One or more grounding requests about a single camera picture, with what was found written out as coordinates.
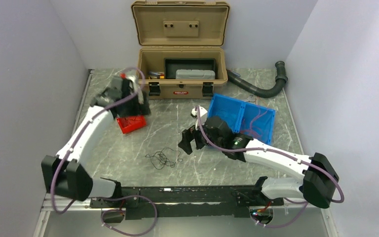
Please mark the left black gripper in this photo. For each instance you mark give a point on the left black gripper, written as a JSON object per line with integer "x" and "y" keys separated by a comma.
{"x": 140, "y": 109}

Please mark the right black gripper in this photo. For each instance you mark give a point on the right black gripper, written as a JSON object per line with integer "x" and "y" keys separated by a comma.
{"x": 188, "y": 135}

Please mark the blue two-compartment plastic bin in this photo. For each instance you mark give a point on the blue two-compartment plastic bin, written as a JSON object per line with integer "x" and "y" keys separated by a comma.
{"x": 246, "y": 118}

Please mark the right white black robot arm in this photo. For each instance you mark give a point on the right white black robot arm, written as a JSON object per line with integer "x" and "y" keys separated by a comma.
{"x": 311, "y": 178}

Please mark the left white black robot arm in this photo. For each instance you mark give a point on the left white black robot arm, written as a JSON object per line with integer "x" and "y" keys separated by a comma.
{"x": 64, "y": 174}

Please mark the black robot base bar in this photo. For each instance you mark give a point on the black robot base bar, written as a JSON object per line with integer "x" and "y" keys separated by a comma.
{"x": 189, "y": 201}

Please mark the red plastic bin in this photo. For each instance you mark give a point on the red plastic bin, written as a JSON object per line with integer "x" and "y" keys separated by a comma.
{"x": 130, "y": 124}

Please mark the yellow orange tool in toolbox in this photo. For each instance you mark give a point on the yellow orange tool in toolbox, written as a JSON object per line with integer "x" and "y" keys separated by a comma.
{"x": 156, "y": 75}

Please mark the black tray in toolbox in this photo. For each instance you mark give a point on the black tray in toolbox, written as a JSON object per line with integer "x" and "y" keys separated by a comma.
{"x": 171, "y": 65}

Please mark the grey case in toolbox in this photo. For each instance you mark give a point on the grey case in toolbox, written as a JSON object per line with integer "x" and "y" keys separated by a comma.
{"x": 195, "y": 74}

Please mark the silver wrench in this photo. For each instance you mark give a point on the silver wrench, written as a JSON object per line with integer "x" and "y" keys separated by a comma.
{"x": 250, "y": 99}

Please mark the tan plastic toolbox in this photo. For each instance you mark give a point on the tan plastic toolbox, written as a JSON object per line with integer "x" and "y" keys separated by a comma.
{"x": 181, "y": 29}

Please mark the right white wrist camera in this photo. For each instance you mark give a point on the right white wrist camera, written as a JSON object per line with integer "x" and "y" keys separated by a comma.
{"x": 200, "y": 115}

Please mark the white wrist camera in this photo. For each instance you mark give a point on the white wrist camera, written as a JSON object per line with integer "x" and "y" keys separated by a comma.
{"x": 200, "y": 115}
{"x": 134, "y": 86}

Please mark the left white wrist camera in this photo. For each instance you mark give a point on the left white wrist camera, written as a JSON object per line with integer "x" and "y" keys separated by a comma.
{"x": 134, "y": 86}

